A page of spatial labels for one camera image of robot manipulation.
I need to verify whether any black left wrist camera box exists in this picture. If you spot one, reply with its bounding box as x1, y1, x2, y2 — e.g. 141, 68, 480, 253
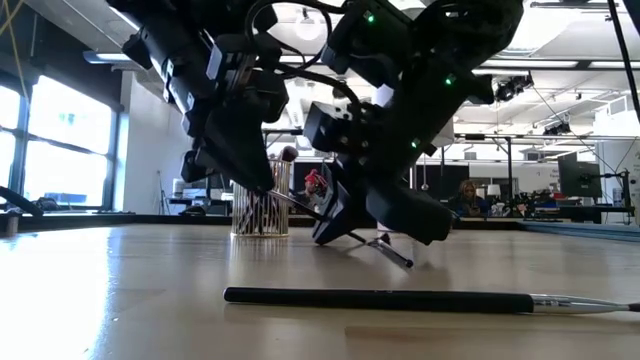
249, 68, 291, 125

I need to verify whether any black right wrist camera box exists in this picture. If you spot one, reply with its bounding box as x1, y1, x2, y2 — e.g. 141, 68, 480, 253
302, 100, 364, 154

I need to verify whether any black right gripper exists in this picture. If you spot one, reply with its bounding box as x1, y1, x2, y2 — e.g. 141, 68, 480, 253
311, 88, 455, 247

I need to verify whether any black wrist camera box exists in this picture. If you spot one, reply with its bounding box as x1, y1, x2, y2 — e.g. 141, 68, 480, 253
249, 68, 291, 125
302, 100, 364, 154

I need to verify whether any black computer monitor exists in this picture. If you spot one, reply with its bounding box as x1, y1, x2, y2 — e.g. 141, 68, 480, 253
556, 151, 604, 199

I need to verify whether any white shade wooden lamp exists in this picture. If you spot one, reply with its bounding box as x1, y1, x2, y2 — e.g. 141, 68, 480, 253
432, 117, 457, 150

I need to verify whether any person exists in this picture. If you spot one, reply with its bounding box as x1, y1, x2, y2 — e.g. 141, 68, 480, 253
294, 168, 329, 207
452, 178, 494, 219

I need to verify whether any slim black silver brush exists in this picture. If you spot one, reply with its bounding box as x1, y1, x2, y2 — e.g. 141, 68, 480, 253
223, 286, 640, 316

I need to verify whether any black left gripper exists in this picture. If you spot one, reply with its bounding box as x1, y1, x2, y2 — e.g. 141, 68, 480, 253
121, 25, 291, 195

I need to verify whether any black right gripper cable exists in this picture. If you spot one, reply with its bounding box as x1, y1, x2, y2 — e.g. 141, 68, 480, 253
244, 0, 362, 109

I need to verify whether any black silver makeup brush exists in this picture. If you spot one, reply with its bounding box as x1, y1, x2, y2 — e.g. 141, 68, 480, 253
267, 188, 416, 270

